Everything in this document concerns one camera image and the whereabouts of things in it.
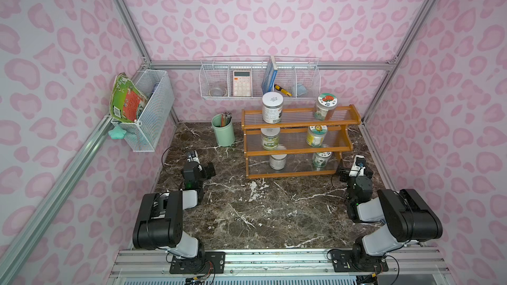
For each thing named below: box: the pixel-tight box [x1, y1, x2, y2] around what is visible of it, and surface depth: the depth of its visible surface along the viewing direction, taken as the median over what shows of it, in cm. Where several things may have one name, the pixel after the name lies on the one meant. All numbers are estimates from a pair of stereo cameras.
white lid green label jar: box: [260, 127, 281, 151], surface depth 85 cm
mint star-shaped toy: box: [108, 125, 127, 140], surface depth 64 cm
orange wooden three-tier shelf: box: [240, 104, 362, 180], surface depth 93 cm
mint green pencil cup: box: [211, 113, 236, 148], surface depth 106 cm
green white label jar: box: [312, 151, 333, 168], surface depth 95 cm
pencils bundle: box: [220, 111, 233, 127], surface depth 102 cm
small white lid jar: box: [269, 153, 288, 171], surface depth 94 cm
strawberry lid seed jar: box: [314, 92, 339, 122], surface depth 78 cm
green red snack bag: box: [109, 72, 148, 123], surface depth 73 cm
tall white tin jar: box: [262, 91, 284, 125], surface depth 77 cm
